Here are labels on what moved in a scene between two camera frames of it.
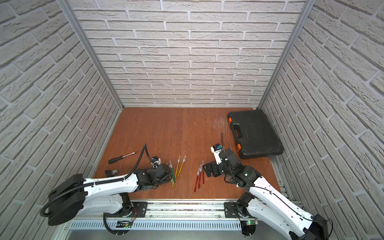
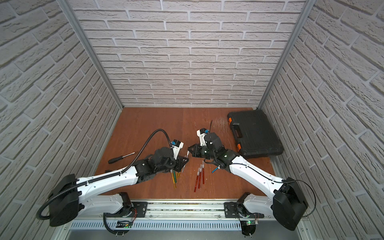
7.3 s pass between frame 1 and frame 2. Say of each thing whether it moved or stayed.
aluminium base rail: stayed
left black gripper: moved
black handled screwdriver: stayed
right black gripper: moved
